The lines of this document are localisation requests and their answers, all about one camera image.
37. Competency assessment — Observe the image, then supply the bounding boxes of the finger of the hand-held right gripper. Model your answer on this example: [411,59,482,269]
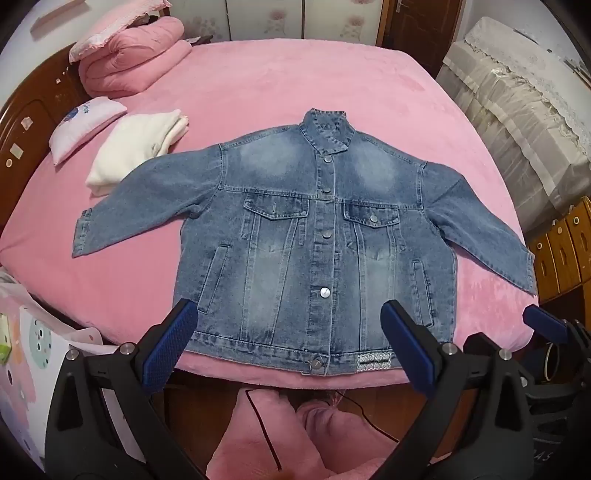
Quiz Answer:
[523,305,591,352]
[463,332,532,389]

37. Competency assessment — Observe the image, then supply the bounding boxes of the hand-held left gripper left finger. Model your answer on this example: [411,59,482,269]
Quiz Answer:
[44,298,206,480]

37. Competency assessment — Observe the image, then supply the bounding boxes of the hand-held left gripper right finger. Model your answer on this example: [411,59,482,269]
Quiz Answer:
[369,300,541,480]

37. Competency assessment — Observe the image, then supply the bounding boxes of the blue denim jacket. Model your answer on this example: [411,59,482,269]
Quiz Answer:
[71,108,539,377]

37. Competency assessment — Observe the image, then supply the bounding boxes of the person's pink fleece pants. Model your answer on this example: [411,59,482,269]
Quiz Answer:
[205,388,402,480]

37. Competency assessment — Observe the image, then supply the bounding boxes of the printed plastic bag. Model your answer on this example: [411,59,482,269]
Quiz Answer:
[0,272,105,472]

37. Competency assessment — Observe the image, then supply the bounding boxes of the folded white cloth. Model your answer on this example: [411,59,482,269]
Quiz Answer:
[86,109,190,198]

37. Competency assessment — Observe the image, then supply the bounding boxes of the small printed pillow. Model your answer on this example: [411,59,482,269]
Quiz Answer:
[48,97,127,167]

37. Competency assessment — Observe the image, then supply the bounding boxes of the wooden headboard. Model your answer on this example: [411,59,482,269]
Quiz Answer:
[0,44,100,217]

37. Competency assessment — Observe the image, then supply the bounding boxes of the folded pink quilt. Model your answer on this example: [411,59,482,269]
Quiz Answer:
[78,17,194,99]

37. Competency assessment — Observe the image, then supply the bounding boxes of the pink bed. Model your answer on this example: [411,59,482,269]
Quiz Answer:
[0,41,541,388]

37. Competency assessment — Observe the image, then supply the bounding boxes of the brown wooden door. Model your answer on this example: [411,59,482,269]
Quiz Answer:
[376,0,465,61]

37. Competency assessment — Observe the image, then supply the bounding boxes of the pink pillow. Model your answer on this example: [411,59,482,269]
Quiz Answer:
[68,0,172,63]

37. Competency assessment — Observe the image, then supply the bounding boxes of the floral panel wardrobe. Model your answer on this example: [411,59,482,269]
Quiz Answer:
[173,0,384,47]

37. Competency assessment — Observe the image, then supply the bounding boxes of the black cable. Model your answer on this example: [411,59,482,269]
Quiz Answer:
[245,388,399,470]

